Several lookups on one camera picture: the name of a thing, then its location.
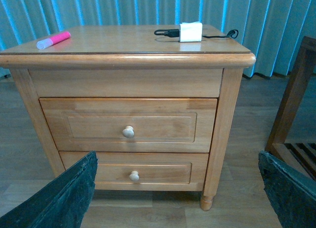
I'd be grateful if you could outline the dark wooden chair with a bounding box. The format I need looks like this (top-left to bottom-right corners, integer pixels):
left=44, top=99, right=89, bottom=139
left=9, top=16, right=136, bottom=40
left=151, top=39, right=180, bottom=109
left=265, top=36, right=316, bottom=180

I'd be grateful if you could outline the pale pleated curtain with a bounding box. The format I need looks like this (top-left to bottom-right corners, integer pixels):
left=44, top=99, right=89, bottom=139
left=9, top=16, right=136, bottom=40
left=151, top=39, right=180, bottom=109
left=0, top=0, right=316, bottom=77

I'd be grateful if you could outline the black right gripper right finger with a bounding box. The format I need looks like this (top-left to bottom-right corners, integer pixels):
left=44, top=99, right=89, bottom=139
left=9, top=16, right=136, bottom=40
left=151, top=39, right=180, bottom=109
left=258, top=151, right=316, bottom=228

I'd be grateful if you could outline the pink highlighter marker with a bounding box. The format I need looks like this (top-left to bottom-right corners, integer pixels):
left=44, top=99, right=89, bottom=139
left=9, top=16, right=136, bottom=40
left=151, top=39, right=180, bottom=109
left=36, top=32, right=71, bottom=50

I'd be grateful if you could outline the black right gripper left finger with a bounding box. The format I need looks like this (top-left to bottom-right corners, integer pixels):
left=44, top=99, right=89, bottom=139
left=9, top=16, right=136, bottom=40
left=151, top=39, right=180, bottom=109
left=0, top=151, right=98, bottom=228

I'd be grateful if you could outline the round drawer knob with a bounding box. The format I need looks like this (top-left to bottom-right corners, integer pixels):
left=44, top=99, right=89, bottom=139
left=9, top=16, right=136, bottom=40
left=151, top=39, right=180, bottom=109
left=122, top=126, right=135, bottom=139
left=129, top=171, right=140, bottom=182

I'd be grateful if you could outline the wooden drawer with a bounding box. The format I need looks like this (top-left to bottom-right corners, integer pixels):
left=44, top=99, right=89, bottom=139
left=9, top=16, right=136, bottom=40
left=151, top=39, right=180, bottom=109
left=59, top=151, right=210, bottom=191
left=40, top=98, right=217, bottom=153

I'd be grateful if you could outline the white charger adapter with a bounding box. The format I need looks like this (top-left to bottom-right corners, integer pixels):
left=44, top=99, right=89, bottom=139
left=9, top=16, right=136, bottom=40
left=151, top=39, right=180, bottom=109
left=179, top=22, right=203, bottom=42

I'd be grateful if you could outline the black usb cable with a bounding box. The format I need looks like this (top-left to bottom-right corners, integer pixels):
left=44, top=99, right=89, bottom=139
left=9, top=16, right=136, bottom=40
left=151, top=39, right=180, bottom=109
left=154, top=29, right=239, bottom=39

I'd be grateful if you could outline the wooden nightstand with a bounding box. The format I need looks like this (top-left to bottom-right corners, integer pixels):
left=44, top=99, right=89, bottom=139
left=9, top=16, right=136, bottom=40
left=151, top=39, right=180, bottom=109
left=0, top=25, right=256, bottom=211

